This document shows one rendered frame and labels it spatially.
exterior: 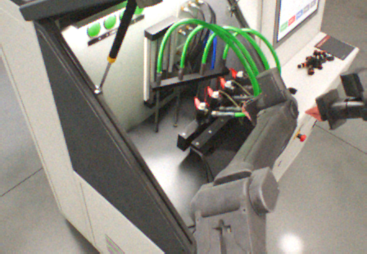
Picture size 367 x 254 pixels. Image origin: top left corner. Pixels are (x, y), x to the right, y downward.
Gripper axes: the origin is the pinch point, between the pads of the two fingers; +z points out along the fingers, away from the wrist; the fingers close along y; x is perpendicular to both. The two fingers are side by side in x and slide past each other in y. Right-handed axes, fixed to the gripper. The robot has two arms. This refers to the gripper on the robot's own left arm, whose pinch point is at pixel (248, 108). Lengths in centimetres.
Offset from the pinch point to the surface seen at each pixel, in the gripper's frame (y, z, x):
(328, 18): -260, 231, 13
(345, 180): -93, 99, 105
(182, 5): -7.3, 26.7, -39.4
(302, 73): -53, 40, 9
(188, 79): 2.5, 29.8, -14.2
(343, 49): -86, 47, 11
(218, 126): 0.9, 27.4, 6.9
